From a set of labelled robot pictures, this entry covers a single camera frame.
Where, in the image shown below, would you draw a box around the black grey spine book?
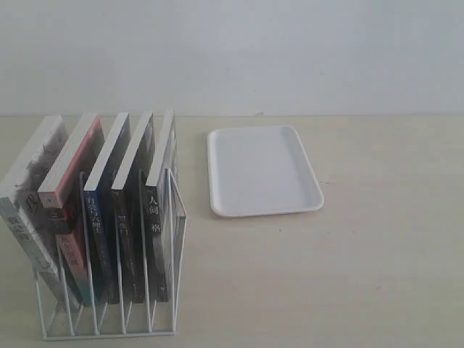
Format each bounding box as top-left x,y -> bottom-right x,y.
144,110 -> 178,302

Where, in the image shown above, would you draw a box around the dark blue moon book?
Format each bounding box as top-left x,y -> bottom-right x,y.
84,112 -> 131,304

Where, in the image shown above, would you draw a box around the dark brown spine book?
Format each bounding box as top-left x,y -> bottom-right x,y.
112,112 -> 155,303

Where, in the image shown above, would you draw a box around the red pink spine book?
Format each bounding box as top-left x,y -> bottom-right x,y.
38,112 -> 104,306

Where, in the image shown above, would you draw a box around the grey marbled white book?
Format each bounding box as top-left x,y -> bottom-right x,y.
1,115 -> 80,311

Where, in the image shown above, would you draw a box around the white plastic tray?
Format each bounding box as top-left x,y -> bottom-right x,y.
207,125 -> 325,218

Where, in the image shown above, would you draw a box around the white wire book rack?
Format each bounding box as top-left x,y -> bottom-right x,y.
33,168 -> 188,341

